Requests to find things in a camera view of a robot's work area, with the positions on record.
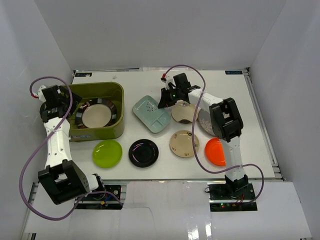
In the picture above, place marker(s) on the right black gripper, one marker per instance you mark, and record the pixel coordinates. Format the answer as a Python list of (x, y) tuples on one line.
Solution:
[(165, 101)]

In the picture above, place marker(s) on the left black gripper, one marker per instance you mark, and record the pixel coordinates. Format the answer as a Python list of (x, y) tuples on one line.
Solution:
[(71, 100)]

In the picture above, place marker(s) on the light blue rectangular divided plate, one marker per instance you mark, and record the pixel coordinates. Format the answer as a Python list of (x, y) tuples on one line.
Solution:
[(154, 118)]

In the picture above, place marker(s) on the dark striped rim plate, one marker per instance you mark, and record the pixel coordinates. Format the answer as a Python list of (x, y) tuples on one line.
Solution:
[(97, 113)]

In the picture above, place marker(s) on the cream bowl with dark patch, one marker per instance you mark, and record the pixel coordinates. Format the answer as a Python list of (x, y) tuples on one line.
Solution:
[(183, 112)]

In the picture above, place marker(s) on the grey deer snowflake plate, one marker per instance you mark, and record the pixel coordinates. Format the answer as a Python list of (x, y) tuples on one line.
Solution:
[(205, 122)]

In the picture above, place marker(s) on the lime green round plate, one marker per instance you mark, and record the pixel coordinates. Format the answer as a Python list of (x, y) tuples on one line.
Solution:
[(107, 154)]

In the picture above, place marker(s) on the cream plate with red marks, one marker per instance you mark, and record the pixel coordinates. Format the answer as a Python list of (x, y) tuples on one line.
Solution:
[(181, 144)]

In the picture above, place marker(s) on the glossy black round plate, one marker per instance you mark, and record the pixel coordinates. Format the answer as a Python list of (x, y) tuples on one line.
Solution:
[(143, 153)]

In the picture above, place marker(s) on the orange round plate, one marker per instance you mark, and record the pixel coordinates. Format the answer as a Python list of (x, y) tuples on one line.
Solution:
[(214, 152)]

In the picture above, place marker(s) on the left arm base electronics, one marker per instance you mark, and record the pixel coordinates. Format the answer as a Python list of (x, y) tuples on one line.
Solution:
[(105, 201)]

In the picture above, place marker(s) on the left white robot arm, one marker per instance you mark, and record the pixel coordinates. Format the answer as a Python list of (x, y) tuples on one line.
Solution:
[(61, 178)]

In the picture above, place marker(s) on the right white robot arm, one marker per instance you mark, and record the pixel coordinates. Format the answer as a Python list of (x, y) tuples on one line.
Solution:
[(226, 123)]

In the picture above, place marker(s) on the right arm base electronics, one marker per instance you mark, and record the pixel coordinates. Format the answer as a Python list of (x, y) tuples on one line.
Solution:
[(221, 199)]

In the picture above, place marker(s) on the olive green plastic bin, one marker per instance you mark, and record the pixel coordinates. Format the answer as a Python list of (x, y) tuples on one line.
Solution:
[(112, 91)]

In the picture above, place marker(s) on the blue label sticker left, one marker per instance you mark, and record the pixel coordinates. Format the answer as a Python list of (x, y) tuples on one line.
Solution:
[(83, 74)]

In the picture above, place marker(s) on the blue label sticker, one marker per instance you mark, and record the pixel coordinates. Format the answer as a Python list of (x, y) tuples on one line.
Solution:
[(233, 72), (83, 74)]

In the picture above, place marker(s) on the blue label sticker right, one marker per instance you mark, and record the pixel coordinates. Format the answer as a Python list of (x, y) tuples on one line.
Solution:
[(233, 72)]

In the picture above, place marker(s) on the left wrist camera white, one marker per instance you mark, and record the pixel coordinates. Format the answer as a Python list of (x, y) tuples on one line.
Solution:
[(39, 93)]

